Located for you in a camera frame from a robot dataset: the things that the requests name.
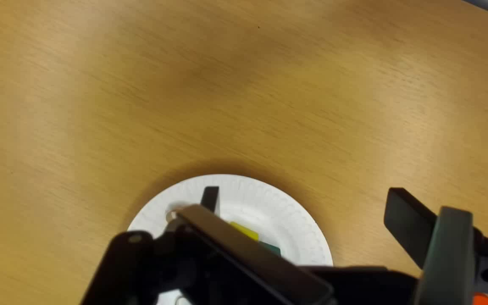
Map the yellow wooden block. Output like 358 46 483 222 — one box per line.
229 220 261 242

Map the white paper plate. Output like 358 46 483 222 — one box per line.
126 173 336 305

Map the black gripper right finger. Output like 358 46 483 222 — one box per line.
383 187 478 305

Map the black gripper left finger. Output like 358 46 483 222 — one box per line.
175 185 338 305

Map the green wooden block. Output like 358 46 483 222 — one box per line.
260 241 285 258

